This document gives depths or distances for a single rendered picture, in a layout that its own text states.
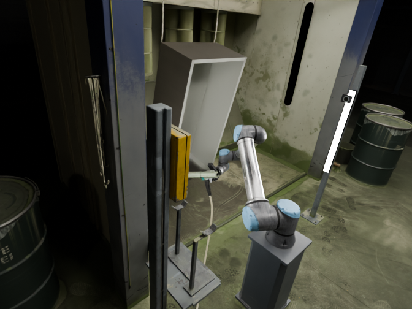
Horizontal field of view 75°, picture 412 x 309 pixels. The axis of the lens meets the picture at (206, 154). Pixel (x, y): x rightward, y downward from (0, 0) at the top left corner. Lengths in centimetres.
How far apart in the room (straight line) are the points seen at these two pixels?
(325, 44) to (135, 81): 279
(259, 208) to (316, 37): 260
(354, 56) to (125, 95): 281
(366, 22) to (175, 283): 314
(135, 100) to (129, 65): 16
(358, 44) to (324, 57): 39
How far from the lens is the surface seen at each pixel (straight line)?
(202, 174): 224
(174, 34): 336
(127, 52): 130
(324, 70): 372
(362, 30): 358
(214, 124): 264
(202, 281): 138
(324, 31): 375
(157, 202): 97
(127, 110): 135
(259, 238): 186
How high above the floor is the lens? 190
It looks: 27 degrees down
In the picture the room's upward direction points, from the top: 5 degrees clockwise
